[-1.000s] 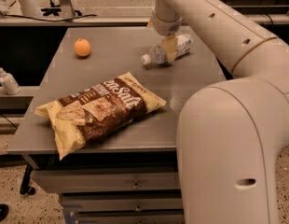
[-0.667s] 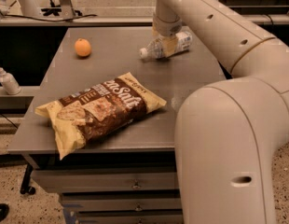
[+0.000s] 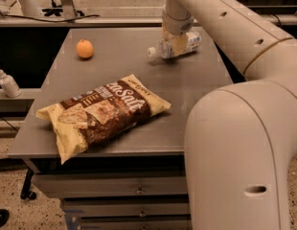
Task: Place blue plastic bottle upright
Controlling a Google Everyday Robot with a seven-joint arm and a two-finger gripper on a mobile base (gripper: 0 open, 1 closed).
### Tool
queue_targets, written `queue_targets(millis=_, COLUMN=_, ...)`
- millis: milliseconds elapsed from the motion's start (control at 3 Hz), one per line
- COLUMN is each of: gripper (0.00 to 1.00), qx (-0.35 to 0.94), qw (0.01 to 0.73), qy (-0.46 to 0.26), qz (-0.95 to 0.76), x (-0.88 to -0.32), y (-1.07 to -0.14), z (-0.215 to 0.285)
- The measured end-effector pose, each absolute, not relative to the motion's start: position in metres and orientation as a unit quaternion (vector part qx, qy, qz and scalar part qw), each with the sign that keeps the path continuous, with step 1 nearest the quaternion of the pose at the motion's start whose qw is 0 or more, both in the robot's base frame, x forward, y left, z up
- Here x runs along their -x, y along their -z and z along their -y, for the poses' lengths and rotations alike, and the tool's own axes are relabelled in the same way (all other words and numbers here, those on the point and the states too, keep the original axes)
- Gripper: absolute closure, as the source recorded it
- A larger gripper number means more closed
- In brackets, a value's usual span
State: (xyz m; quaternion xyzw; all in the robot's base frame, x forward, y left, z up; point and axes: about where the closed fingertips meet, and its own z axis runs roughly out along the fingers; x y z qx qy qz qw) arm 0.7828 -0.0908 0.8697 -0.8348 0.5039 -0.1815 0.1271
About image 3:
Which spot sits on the grey metal frame post left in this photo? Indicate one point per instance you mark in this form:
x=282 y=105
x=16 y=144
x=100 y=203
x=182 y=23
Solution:
x=69 y=11

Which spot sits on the white pump dispenser bottle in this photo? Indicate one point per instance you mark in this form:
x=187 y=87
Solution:
x=9 y=85

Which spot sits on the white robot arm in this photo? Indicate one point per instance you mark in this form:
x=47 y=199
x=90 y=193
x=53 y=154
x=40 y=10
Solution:
x=240 y=138

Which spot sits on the clear plastic water bottle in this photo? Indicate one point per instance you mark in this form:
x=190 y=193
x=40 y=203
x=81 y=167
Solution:
x=163 y=49

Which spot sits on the black caster leg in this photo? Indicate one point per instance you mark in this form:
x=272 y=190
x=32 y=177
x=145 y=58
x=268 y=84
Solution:
x=26 y=192

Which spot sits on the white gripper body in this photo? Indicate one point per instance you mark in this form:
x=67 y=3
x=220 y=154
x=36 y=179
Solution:
x=177 y=24

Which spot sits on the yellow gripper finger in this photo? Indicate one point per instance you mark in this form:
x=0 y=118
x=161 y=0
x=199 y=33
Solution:
x=165 y=34
x=178 y=44

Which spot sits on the orange fruit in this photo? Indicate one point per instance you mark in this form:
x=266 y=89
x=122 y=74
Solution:
x=85 y=49

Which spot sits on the yellow brown chip bag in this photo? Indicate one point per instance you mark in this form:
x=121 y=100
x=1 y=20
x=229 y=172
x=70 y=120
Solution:
x=100 y=114

